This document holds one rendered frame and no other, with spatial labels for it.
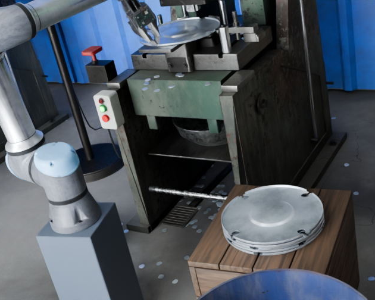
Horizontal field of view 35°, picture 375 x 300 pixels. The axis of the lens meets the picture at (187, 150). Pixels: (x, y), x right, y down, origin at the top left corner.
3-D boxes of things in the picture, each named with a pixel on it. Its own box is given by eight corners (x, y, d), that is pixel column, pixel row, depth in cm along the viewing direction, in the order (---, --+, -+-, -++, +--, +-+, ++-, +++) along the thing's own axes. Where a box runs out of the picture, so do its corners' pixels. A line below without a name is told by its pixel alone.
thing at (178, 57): (179, 86, 202) (171, 47, 196) (145, 85, 209) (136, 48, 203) (213, 58, 220) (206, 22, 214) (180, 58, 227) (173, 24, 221)
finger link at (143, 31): (153, 53, 197) (138, 30, 193) (149, 49, 203) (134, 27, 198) (161, 48, 198) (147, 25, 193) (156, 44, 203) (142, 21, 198)
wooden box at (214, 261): (336, 375, 165) (324, 277, 149) (209, 352, 181) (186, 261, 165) (359, 280, 196) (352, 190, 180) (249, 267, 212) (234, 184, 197)
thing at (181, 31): (188, 47, 194) (188, 45, 193) (123, 45, 211) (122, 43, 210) (235, 18, 213) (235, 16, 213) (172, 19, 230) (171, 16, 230)
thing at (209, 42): (214, 46, 214) (213, 38, 213) (167, 47, 224) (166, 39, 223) (234, 31, 226) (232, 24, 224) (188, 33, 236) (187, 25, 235)
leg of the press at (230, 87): (272, 256, 216) (232, 12, 176) (243, 251, 222) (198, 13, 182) (347, 138, 283) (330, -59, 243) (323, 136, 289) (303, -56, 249)
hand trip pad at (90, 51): (97, 71, 222) (91, 52, 218) (85, 71, 225) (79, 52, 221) (108, 64, 227) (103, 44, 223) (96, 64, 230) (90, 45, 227)
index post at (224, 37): (229, 53, 204) (224, 25, 200) (221, 53, 206) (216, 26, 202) (233, 50, 206) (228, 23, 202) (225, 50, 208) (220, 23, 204)
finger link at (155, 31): (161, 48, 198) (147, 25, 193) (156, 44, 203) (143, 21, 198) (169, 43, 198) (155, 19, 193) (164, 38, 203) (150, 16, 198)
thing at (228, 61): (239, 71, 205) (237, 54, 202) (133, 69, 228) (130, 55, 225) (273, 40, 227) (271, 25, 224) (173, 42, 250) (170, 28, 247)
